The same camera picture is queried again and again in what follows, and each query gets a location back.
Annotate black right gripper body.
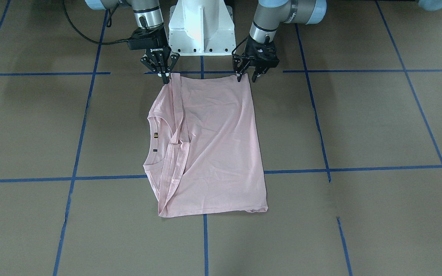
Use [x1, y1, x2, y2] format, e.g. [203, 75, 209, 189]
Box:
[127, 23, 171, 64]

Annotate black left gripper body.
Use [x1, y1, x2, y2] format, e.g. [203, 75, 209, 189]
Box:
[232, 36, 280, 73]

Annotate pink Snoopy t-shirt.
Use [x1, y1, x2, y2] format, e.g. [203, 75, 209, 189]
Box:
[143, 73, 268, 218]

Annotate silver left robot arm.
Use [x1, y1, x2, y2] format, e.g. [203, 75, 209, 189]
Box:
[231, 0, 327, 82]

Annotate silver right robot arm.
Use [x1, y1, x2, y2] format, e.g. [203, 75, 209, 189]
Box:
[86, 0, 236, 84]

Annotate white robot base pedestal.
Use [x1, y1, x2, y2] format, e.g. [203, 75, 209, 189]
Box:
[167, 0, 236, 56]

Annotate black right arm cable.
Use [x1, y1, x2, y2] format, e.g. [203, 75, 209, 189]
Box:
[62, 0, 131, 46]

